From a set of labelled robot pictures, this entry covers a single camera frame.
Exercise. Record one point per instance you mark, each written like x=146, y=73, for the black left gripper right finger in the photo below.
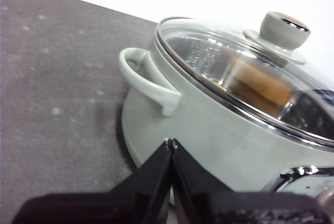
x=206, y=203

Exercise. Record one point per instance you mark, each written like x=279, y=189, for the yellow corn cob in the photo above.
x=261, y=83

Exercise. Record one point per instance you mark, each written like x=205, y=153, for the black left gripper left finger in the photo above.
x=135, y=198

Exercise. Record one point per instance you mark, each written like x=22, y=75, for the pale green electric steamer pot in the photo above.
x=208, y=140

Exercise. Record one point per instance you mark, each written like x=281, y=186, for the glass lid with green knob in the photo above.
x=281, y=33

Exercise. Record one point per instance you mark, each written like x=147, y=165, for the grey steamer control dial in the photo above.
x=327, y=199

